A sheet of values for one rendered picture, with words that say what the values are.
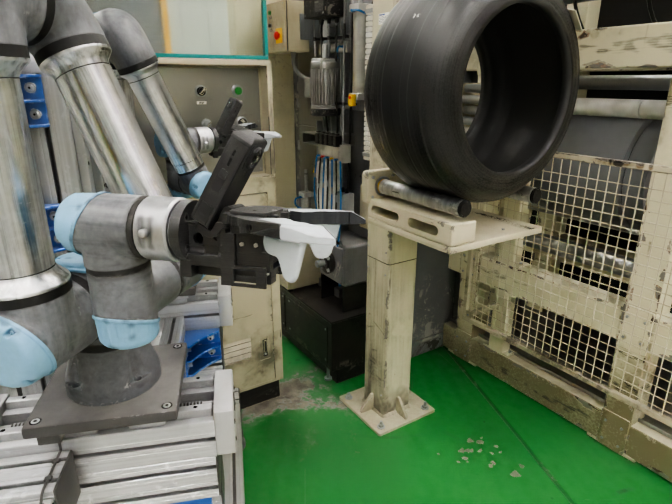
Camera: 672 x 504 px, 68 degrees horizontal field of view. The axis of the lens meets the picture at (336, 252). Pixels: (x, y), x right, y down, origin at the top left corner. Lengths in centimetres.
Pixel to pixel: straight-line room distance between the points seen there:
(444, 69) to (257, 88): 76
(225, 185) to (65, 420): 50
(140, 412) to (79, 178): 45
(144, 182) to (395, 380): 138
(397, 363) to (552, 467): 60
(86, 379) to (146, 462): 18
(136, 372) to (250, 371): 109
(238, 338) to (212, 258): 131
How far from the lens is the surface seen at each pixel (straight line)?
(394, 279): 172
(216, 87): 170
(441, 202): 133
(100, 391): 89
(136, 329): 67
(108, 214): 62
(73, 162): 103
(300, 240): 47
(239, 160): 53
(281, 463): 181
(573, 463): 197
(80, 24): 78
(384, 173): 155
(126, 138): 75
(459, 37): 121
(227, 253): 54
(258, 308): 186
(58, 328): 75
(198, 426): 93
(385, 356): 184
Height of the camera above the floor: 121
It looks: 19 degrees down
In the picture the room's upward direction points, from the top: straight up
